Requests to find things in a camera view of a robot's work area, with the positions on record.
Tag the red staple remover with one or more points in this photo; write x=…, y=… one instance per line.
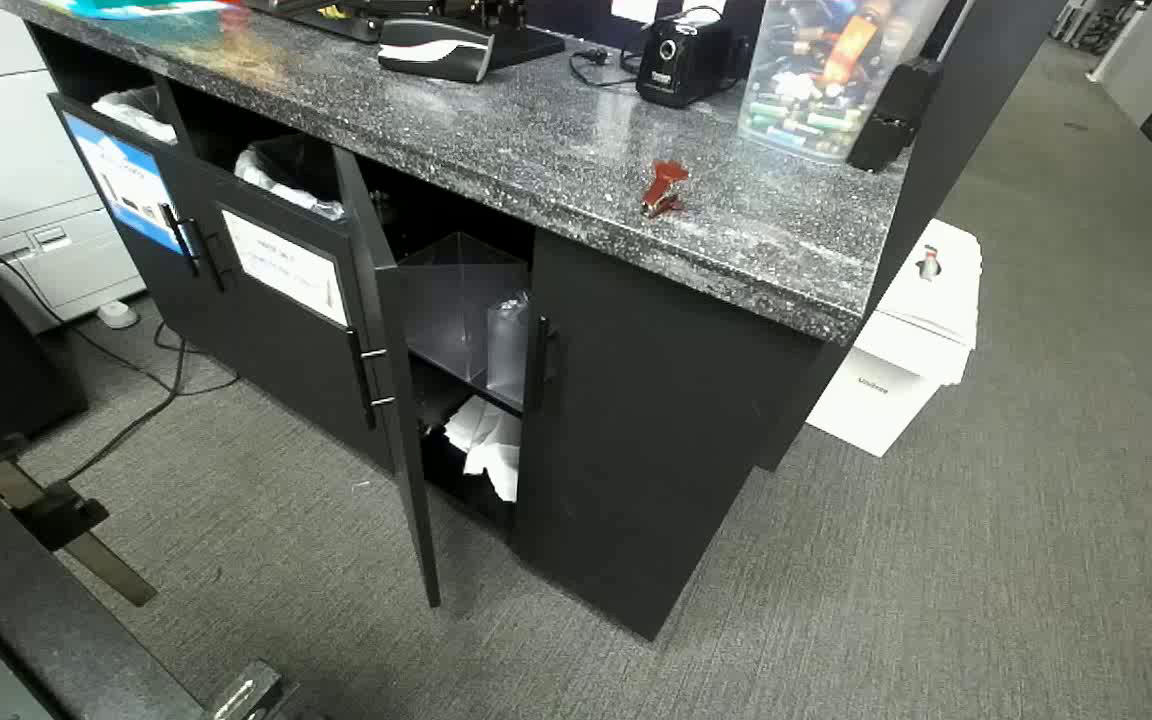
x=660, y=187

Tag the closed black cabinet door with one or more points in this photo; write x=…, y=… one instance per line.
x=640, y=426

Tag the black cabinet with granite counter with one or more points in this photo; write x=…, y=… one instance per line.
x=682, y=401

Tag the open black cabinet door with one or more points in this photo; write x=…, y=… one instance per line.
x=384, y=362

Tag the black cabinet door with white sign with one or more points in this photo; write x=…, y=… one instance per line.
x=287, y=286

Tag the black electric pencil sharpener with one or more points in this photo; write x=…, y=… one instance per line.
x=682, y=64

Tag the black monitor stand base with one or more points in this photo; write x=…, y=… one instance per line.
x=521, y=47

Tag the white cardboard box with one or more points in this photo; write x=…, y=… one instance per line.
x=904, y=340

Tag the black and silver stapler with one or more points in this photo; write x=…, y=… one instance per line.
x=436, y=50

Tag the clear plastic bin with colourful items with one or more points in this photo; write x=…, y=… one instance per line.
x=826, y=64

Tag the black rectangular desk device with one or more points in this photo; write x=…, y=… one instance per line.
x=892, y=119

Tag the black cabinet door with blue sign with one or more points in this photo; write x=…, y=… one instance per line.
x=132, y=182

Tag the white filing cabinet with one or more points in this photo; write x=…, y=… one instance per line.
x=17, y=174

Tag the metal camera stand frame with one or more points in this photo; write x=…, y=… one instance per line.
x=39, y=585

